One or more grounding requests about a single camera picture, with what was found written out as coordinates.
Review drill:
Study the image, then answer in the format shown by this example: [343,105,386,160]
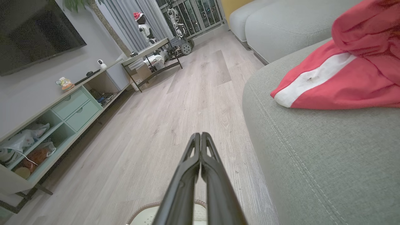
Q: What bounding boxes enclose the cardboard box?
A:
[131,64,154,90]

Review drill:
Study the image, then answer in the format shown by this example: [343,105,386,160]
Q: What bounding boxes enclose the grey wheeled robot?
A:
[168,36,195,56]

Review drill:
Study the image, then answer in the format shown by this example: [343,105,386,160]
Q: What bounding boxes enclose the white humanoid robot figure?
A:
[167,6,188,38]

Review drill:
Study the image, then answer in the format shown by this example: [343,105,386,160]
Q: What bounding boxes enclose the grey sofa end section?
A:
[229,0,273,42]

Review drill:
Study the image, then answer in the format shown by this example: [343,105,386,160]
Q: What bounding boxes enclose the robot doll with santa hat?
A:
[133,12,157,44]

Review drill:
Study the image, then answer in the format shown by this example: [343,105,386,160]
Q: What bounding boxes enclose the black remote control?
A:
[74,69,101,86]

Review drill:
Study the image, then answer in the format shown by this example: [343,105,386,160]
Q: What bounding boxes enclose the white round laundry basket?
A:
[126,199,208,225]

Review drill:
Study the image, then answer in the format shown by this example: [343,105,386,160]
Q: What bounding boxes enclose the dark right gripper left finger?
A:
[152,132,201,225]

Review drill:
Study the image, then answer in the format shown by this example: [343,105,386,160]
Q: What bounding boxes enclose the small colourful toy figure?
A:
[56,77,75,92]

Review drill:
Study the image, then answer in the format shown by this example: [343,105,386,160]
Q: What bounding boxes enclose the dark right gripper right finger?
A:
[201,132,248,225]

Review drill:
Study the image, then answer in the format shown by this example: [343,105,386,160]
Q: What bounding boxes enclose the wide pale green drawer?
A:
[51,89,90,120]

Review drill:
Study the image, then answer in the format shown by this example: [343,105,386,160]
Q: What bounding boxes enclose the long beige television cabinet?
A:
[0,57,132,213]

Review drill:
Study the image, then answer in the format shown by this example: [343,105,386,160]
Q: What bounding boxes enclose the side table with black frame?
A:
[121,37,183,93]

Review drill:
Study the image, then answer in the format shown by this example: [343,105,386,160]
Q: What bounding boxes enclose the grey sofa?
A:
[242,37,400,225]

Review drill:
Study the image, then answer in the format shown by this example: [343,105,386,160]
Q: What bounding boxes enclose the tangled dark cables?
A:
[90,89,113,106]

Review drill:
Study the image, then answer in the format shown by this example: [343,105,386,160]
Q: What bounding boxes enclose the black flat television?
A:
[0,0,88,77]

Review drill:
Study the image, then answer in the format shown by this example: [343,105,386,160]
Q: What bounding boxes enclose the red garment with white band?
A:
[270,0,400,110]

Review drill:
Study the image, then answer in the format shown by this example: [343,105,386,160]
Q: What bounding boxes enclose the grey curtain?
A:
[99,0,174,53]

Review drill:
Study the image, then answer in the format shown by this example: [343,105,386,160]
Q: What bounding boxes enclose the window with black railing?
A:
[156,0,226,40]

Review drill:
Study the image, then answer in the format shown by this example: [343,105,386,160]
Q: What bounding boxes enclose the bag with brown contents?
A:
[14,141,57,180]

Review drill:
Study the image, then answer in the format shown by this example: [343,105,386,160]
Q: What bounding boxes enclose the white plastic bag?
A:
[0,122,51,167]

